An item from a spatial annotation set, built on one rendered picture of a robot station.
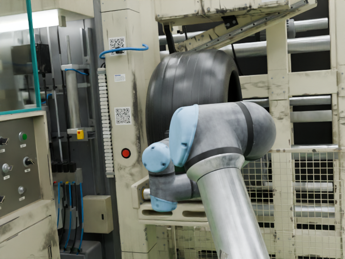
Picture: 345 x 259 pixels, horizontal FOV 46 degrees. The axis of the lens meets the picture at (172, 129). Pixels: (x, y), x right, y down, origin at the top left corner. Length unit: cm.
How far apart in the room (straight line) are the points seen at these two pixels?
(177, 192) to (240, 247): 47
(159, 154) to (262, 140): 36
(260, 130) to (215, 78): 69
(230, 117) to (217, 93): 67
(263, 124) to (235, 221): 21
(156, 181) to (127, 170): 65
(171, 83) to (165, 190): 49
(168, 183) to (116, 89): 71
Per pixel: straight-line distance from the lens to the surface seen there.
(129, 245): 188
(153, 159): 111
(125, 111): 174
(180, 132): 76
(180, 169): 131
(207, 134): 76
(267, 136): 84
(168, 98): 148
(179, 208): 163
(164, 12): 197
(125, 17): 175
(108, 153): 182
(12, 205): 167
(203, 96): 144
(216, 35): 203
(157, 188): 115
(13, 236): 162
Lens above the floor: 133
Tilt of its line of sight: 6 degrees down
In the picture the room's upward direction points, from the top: 4 degrees counter-clockwise
